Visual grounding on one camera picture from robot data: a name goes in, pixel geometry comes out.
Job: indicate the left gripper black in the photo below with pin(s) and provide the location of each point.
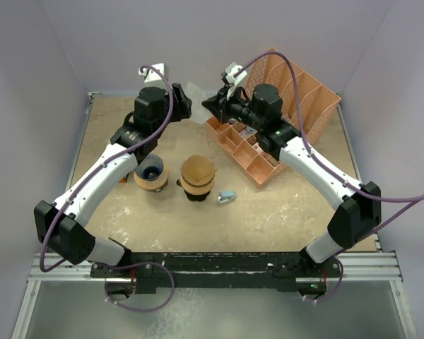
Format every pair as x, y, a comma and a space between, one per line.
181, 103

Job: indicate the wooden ring dripper stand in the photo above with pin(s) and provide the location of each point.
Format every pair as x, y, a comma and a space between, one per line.
197, 189

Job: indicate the small blue stapler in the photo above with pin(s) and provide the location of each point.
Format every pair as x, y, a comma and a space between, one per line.
226, 196

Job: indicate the peach plastic desk organizer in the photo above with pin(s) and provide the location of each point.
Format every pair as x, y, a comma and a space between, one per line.
307, 105

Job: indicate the brown paper coffee filter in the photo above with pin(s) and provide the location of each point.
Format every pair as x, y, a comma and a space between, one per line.
197, 170

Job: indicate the aluminium frame rail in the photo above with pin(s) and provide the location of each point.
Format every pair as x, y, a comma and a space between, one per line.
357, 266

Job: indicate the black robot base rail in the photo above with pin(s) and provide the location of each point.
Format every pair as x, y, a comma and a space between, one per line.
281, 271

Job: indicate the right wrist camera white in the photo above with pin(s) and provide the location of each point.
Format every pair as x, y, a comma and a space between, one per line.
232, 76

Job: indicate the blue ribbed dripper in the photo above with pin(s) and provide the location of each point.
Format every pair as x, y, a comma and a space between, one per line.
150, 168

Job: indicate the white paper coffee filter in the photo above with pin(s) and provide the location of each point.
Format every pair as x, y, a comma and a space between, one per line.
197, 95

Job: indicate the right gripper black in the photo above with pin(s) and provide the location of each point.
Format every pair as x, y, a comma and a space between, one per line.
219, 109

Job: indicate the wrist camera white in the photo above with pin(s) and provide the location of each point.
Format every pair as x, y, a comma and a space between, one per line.
155, 76
232, 76

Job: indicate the orange coffee filter bag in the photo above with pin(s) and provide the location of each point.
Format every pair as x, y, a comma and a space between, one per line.
124, 179

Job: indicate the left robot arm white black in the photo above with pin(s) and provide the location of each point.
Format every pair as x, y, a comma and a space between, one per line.
61, 224

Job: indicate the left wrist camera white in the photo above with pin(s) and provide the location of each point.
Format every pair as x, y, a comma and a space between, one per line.
155, 76

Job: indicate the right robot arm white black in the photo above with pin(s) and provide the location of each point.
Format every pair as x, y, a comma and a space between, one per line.
355, 213

